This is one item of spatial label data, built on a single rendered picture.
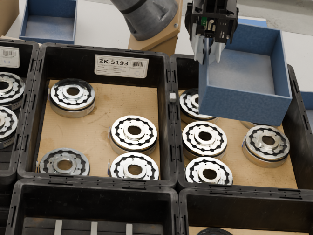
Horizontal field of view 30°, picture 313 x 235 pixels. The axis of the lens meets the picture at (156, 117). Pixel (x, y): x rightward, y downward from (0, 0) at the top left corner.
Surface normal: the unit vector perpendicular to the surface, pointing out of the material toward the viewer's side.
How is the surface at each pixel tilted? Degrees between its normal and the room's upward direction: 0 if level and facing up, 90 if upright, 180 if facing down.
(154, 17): 58
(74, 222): 0
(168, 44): 90
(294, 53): 0
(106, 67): 90
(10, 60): 90
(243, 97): 90
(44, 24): 0
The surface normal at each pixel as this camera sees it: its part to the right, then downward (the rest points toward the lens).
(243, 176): 0.13, -0.70
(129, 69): 0.03, 0.71
